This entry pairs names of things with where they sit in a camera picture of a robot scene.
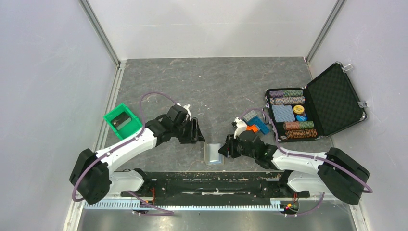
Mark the orange curved block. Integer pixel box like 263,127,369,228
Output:
246,125,260,133

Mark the grey toy brick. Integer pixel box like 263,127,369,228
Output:
242,110,257,122

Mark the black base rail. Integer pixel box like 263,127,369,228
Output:
134,169,310,206

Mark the yellow dealer button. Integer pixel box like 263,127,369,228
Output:
293,105,305,115

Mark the blue toy brick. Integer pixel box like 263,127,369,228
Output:
247,116,271,135

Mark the bottom poker chip row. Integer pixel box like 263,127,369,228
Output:
285,128,318,139

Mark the top poker chip row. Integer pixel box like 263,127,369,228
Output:
269,90,304,98

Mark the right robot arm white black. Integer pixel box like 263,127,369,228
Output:
218,130,372,205

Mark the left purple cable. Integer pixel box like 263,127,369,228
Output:
71,92,179,203

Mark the grey card holder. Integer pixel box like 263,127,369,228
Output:
204,143,224,165

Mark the poker chip row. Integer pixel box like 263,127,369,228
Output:
269,90,304,98
283,121,314,130
285,128,318,139
271,96,306,105

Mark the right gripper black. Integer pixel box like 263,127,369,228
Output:
218,132,256,159

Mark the purple cable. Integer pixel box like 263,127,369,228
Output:
71,92,179,203
239,107,373,194

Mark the green plastic bin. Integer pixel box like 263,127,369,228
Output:
103,103,142,140

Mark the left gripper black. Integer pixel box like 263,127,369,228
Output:
172,117,205,144

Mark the blue round chip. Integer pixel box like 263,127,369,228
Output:
296,115,307,122

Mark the black poker chip case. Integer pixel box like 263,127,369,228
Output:
265,62,367,142

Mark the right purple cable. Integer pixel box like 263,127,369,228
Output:
239,107,373,194

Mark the blue playing card deck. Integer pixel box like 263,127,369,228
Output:
272,105,295,123

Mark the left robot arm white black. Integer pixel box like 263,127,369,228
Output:
69,104,205,205

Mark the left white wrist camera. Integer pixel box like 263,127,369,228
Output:
183,104,192,121

